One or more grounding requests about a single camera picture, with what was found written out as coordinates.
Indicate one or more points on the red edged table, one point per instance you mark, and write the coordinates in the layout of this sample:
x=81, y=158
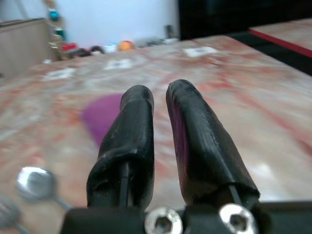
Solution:
x=285, y=34

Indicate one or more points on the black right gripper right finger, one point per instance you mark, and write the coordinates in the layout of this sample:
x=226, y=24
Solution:
x=204, y=136

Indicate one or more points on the red toy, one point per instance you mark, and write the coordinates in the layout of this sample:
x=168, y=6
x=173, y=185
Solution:
x=69, y=47

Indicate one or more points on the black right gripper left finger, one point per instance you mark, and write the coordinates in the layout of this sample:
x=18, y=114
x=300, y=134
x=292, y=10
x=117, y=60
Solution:
x=129, y=136

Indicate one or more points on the silver metal spoon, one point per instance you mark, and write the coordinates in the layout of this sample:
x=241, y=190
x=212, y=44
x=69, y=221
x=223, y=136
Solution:
x=36, y=182

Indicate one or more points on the silver metal fork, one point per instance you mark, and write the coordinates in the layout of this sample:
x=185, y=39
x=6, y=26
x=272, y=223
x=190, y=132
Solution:
x=9, y=214

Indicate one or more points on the white paper tag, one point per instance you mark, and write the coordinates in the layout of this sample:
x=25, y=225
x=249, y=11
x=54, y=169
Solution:
x=199, y=51
x=58, y=74
x=118, y=64

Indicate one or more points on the wooden cabinet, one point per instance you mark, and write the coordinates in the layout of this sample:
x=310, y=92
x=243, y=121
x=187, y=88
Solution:
x=24, y=46

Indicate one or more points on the grey remote control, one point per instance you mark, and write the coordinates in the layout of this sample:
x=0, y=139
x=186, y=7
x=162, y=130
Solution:
x=151, y=42

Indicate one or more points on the black toy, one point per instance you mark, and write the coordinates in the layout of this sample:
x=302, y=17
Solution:
x=97, y=50

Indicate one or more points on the orange ball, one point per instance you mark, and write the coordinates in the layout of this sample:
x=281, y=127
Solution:
x=125, y=45

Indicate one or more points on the black furniture panel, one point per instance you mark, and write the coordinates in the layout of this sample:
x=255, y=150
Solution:
x=234, y=17

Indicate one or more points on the white blue toy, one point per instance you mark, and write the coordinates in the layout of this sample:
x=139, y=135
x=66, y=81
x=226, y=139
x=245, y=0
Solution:
x=110, y=47

